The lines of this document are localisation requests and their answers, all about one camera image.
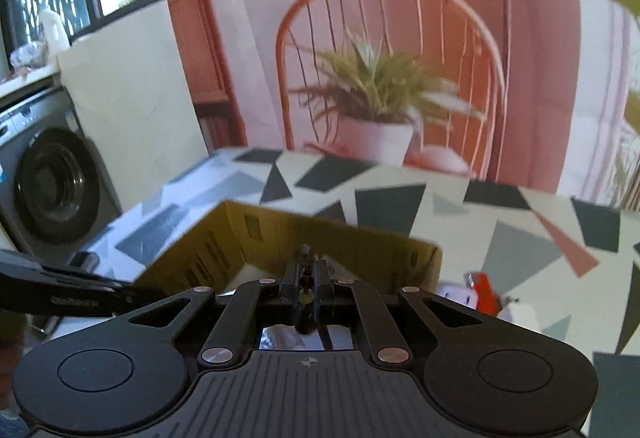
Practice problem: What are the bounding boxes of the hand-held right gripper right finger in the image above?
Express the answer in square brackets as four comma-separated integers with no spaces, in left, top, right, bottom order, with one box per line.
[314,260,502,367]

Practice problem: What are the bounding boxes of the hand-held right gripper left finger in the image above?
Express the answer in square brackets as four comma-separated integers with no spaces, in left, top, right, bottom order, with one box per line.
[114,262,304,370]

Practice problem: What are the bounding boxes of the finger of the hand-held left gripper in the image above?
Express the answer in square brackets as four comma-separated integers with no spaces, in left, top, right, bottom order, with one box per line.
[112,284,167,309]

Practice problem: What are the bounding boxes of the brown cardboard box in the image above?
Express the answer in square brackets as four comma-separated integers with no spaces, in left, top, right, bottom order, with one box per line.
[131,199,444,301]

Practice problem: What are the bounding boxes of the white charger block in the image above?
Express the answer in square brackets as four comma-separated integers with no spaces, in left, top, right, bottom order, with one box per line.
[434,284,482,320]

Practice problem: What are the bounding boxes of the small red object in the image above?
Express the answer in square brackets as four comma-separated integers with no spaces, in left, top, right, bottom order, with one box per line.
[469,271,502,316]

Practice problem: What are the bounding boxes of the geometric patterned tablecloth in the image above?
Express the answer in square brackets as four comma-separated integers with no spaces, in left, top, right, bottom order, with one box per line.
[79,145,640,438]

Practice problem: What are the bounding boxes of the grey washing machine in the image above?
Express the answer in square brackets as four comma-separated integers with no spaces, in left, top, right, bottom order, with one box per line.
[0,85,124,270]

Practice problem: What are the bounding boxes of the crumpled plastic bag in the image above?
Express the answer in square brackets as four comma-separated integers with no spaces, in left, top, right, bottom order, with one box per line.
[8,42,52,73]

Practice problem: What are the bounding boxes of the white plastic bottle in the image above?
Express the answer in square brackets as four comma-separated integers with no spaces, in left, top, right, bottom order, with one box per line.
[37,7,69,53]

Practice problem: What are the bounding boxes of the printed wall backdrop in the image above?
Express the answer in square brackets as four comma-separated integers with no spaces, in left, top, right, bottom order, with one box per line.
[154,0,640,215]

